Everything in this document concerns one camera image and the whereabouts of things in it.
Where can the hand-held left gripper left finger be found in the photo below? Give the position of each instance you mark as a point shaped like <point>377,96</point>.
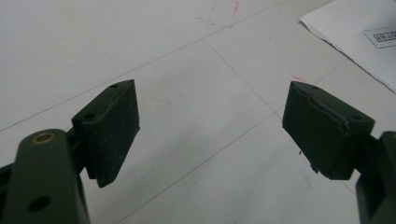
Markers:
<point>109,137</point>

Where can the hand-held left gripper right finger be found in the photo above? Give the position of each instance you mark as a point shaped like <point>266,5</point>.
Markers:
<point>327,133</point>

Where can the white paper sheet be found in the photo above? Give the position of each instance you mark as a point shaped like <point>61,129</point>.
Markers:
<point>342,25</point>

